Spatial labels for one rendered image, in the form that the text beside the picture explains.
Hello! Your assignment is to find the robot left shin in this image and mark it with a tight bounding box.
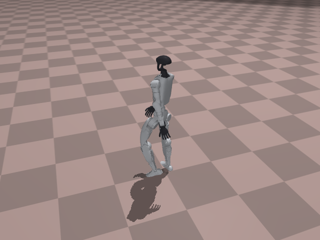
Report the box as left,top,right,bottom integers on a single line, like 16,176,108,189
140,144,157,172

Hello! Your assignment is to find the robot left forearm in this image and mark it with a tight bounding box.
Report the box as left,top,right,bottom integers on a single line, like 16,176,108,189
153,102,165,127

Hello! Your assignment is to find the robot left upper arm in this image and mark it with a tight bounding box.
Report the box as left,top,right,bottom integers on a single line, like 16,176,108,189
150,78,161,106

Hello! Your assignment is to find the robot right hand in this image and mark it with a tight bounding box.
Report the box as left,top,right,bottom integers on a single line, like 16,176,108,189
145,106,155,117

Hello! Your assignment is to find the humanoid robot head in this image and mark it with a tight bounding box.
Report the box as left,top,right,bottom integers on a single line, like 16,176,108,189
156,55,172,79

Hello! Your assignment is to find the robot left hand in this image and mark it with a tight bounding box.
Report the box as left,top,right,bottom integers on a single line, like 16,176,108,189
159,121,171,140

